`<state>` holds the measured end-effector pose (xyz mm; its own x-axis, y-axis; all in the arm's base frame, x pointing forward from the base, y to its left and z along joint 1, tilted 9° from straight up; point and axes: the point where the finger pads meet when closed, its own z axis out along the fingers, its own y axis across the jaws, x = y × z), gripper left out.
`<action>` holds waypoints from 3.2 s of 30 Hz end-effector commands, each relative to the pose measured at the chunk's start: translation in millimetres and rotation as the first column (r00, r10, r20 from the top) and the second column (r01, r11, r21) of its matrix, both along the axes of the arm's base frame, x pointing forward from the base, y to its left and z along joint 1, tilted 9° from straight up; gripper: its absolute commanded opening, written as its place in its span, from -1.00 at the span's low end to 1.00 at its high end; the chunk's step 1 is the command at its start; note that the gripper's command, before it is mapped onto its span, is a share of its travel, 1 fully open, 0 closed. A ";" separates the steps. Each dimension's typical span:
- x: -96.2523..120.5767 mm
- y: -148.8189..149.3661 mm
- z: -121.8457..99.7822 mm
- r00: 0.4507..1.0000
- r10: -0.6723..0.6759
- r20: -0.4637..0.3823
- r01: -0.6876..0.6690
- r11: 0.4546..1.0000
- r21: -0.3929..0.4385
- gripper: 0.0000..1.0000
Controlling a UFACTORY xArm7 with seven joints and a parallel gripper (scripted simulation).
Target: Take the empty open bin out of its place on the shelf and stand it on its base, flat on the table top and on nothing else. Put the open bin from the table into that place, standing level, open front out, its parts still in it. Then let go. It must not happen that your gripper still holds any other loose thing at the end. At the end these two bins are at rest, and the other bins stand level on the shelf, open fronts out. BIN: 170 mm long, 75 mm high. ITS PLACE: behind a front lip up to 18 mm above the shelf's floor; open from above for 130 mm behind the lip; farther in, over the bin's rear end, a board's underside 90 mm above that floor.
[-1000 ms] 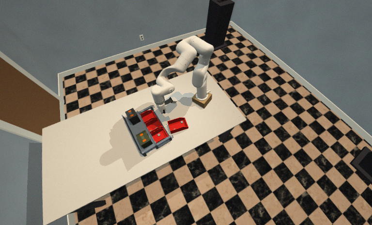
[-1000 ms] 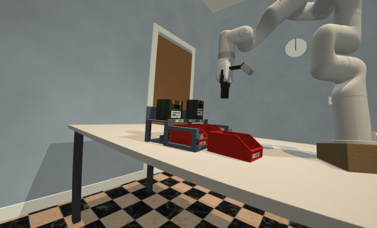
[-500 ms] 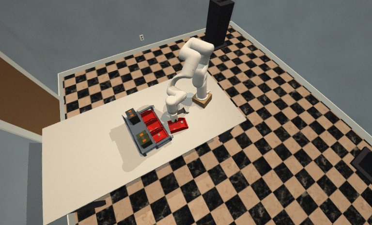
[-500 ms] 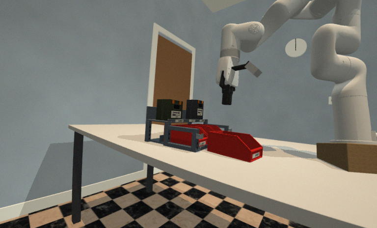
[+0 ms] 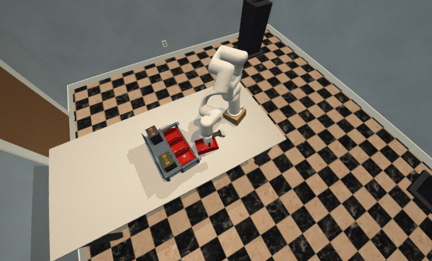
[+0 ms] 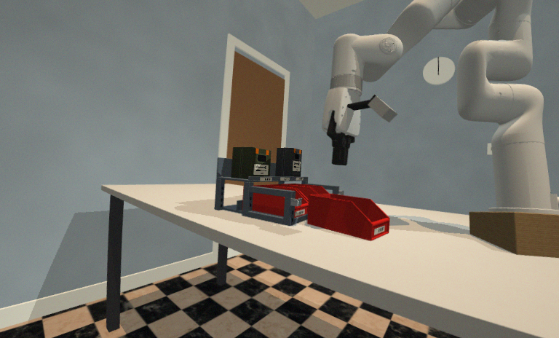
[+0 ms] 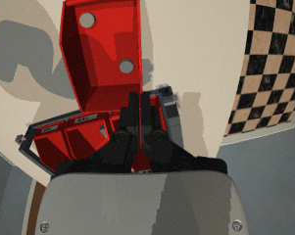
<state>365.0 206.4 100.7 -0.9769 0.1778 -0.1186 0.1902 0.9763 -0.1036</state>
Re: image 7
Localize grey metal shelf rack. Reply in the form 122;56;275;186
15;86;184;180

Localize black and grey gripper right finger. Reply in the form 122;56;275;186
140;91;227;174

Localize grey disc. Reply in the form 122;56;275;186
79;12;96;27
120;59;133;73

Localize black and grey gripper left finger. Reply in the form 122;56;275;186
55;91;140;176

